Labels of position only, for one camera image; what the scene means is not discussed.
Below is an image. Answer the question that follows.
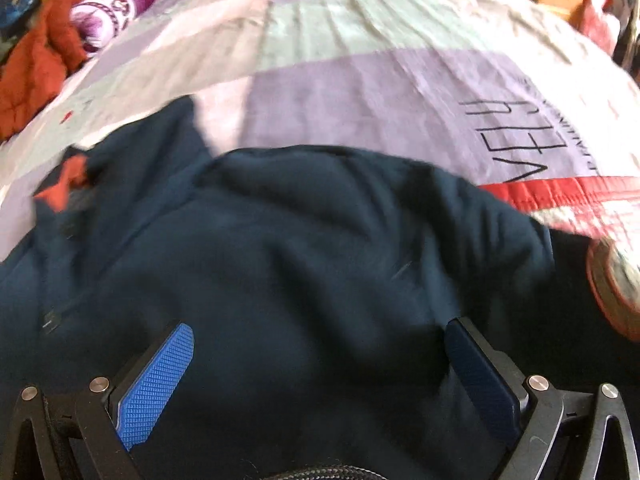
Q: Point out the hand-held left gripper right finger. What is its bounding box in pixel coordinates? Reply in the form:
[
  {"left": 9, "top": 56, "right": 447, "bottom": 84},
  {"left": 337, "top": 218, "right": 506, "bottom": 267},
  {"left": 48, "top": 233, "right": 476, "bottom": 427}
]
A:
[{"left": 445, "top": 316, "right": 640, "bottom": 480}]

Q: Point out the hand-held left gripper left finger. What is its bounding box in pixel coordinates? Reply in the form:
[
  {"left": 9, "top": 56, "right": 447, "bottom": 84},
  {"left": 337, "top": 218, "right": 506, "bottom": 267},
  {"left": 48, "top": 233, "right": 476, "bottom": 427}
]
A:
[{"left": 0, "top": 321, "right": 195, "bottom": 480}]

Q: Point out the navy blue jacket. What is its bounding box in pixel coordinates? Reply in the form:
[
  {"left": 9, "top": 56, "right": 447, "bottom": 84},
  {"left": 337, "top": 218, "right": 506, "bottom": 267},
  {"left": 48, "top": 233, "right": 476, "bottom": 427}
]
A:
[{"left": 0, "top": 95, "right": 601, "bottom": 480}]

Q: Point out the orange rimmed round object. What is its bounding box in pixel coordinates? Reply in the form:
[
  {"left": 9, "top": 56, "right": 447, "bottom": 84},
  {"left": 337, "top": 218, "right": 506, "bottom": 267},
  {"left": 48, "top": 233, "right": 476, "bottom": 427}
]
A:
[{"left": 586, "top": 239, "right": 640, "bottom": 342}]

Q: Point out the patchwork quilt with red border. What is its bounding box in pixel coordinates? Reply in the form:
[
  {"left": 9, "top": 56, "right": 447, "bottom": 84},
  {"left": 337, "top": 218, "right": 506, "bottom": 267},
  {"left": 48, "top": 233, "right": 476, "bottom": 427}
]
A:
[{"left": 0, "top": 0, "right": 640, "bottom": 263}]

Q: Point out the orange-red padded jacket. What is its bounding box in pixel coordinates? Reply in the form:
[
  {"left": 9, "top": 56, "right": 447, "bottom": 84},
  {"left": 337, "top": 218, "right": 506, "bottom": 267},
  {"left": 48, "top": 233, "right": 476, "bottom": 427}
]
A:
[{"left": 0, "top": 0, "right": 93, "bottom": 142}]

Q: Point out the purple patterned pillow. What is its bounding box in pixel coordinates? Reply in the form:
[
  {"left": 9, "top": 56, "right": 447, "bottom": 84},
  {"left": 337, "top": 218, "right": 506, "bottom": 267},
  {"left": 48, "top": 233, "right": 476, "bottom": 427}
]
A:
[{"left": 70, "top": 0, "right": 160, "bottom": 54}]

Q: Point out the pile of colourful clutter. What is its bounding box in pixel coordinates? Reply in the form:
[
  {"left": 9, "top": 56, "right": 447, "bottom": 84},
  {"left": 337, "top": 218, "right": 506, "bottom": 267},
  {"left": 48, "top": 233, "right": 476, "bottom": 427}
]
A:
[{"left": 577, "top": 0, "right": 640, "bottom": 78}]

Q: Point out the dark blue patterned cloth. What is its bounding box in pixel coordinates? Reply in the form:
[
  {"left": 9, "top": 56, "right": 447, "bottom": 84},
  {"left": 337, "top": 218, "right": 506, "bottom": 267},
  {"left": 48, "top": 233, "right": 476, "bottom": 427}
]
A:
[{"left": 0, "top": 0, "right": 43, "bottom": 43}]

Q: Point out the black braided cable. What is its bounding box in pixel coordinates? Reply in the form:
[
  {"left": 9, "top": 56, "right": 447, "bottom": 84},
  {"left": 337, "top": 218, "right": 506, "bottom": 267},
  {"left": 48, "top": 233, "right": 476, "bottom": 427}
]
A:
[{"left": 262, "top": 464, "right": 388, "bottom": 480}]

